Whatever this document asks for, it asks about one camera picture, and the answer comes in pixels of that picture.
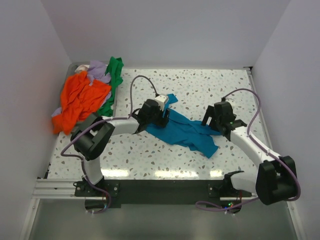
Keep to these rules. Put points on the pale pink t shirt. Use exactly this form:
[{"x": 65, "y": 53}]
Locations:
[{"x": 81, "y": 68}]

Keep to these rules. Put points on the green t shirt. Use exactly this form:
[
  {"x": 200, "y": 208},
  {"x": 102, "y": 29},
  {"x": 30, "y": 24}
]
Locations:
[{"x": 114, "y": 68}]

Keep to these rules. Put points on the orange t shirt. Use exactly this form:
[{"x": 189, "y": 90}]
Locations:
[{"x": 78, "y": 99}]

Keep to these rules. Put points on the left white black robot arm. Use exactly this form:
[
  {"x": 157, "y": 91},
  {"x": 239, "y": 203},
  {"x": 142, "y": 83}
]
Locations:
[{"x": 92, "y": 136}]

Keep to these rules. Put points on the blue t shirt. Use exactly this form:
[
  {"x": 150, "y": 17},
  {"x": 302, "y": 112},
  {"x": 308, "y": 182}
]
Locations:
[{"x": 187, "y": 133}]

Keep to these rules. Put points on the clear plastic bin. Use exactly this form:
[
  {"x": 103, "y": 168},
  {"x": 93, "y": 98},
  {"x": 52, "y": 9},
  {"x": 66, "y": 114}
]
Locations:
[{"x": 71, "y": 70}]

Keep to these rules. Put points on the aluminium frame rail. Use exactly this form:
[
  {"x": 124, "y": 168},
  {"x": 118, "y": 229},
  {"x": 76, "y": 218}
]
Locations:
[{"x": 54, "y": 189}]

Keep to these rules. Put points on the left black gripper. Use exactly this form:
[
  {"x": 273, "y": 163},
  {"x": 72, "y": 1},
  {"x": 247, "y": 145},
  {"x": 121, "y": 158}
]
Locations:
[{"x": 161, "y": 121}]

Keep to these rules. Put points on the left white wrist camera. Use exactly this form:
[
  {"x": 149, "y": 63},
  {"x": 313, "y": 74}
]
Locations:
[{"x": 162, "y": 100}]

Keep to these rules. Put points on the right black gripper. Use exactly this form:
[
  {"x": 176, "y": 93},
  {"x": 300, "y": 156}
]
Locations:
[{"x": 209, "y": 112}]

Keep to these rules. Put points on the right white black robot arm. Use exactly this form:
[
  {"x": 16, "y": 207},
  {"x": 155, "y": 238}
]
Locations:
[{"x": 276, "y": 177}]

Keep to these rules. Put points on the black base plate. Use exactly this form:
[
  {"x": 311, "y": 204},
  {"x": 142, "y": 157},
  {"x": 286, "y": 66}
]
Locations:
[{"x": 155, "y": 192}]

